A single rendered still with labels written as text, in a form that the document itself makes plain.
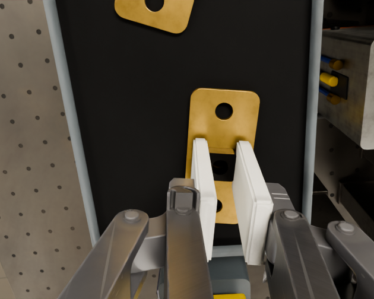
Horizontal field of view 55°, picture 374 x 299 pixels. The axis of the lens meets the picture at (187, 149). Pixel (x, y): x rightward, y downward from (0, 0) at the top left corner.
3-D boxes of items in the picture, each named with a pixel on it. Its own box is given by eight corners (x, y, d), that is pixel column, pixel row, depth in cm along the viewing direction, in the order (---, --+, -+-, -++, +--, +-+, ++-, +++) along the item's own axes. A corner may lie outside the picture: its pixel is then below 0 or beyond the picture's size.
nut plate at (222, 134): (242, 222, 23) (244, 232, 22) (182, 218, 23) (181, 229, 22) (260, 91, 20) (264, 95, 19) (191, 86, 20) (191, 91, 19)
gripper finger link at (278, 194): (279, 245, 12) (366, 252, 12) (257, 181, 17) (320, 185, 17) (272, 280, 13) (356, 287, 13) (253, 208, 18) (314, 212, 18)
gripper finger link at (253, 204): (254, 202, 14) (274, 203, 14) (237, 139, 20) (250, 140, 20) (244, 266, 15) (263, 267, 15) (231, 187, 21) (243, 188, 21)
